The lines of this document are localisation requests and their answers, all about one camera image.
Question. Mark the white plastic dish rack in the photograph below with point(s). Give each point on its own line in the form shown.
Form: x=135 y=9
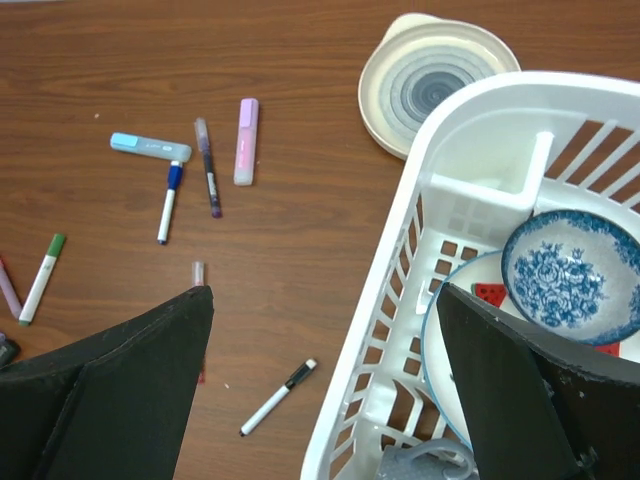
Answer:
x=485 y=159

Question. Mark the black cap whiteboard marker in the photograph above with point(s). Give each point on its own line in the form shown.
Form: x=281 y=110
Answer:
x=297 y=377

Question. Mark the grey mug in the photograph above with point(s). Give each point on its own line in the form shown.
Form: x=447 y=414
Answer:
x=439 y=459

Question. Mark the pink marker pen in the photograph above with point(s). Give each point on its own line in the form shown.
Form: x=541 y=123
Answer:
x=9 y=292

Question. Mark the blue cap whiteboard marker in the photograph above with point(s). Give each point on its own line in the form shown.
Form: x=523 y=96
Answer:
x=174 y=180

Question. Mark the red gel pen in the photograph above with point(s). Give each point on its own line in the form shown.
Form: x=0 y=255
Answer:
x=198 y=277

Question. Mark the pink highlighter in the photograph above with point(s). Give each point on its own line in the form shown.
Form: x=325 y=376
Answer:
x=246 y=142

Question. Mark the light blue highlighter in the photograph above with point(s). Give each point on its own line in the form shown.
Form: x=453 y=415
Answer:
x=149 y=147

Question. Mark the dark purple gel pen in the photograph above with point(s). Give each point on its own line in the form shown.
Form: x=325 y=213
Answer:
x=204 y=147

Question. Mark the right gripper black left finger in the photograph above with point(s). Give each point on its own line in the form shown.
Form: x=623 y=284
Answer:
x=114 y=405

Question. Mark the white watermelon pattern plate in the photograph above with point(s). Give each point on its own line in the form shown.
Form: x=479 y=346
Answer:
x=437 y=370

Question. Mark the purple black highlighter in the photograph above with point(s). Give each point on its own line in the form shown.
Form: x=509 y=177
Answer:
x=9 y=350

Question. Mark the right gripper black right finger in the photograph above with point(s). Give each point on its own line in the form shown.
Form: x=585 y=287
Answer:
x=536 y=405

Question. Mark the green cap white marker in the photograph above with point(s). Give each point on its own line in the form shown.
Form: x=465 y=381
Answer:
x=41 y=280

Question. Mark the cream plate with grey spiral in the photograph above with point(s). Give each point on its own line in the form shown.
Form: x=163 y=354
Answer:
x=421 y=60

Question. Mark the blue floral ceramic bowl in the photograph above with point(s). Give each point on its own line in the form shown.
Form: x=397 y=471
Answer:
x=575 y=274

